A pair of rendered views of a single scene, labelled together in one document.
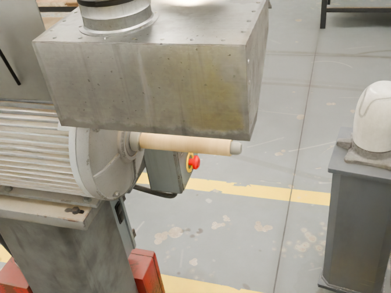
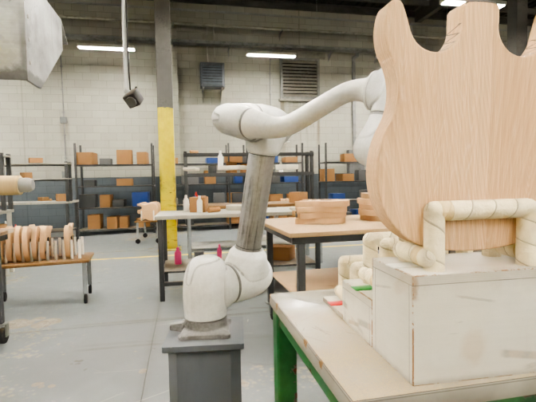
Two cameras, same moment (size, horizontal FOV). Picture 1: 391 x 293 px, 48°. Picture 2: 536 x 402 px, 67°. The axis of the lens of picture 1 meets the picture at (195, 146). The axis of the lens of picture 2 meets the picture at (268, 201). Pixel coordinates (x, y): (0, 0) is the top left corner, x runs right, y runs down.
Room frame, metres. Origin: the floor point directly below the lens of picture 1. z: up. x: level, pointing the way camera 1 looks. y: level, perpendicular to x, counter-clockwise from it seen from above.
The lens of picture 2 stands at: (-0.13, -0.04, 1.25)
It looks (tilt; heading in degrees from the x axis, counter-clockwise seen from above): 3 degrees down; 327
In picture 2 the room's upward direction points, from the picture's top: 1 degrees counter-clockwise
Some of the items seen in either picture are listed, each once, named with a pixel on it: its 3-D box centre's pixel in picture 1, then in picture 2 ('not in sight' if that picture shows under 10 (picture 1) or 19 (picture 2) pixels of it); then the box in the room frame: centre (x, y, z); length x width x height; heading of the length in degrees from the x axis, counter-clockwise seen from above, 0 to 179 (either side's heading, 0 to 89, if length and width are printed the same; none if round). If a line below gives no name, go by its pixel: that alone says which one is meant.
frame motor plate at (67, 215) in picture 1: (41, 178); not in sight; (0.82, 0.37, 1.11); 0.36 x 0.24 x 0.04; 69
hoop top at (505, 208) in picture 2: not in sight; (481, 209); (0.23, -0.69, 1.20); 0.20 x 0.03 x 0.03; 67
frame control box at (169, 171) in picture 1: (146, 158); not in sight; (0.99, 0.14, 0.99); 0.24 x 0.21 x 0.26; 69
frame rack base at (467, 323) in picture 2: not in sight; (462, 309); (0.27, -0.71, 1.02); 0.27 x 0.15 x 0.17; 68
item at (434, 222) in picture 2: not in sight; (434, 240); (0.26, -0.61, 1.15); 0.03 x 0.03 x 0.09
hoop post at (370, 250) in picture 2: not in sight; (370, 261); (0.48, -0.71, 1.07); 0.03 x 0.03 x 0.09
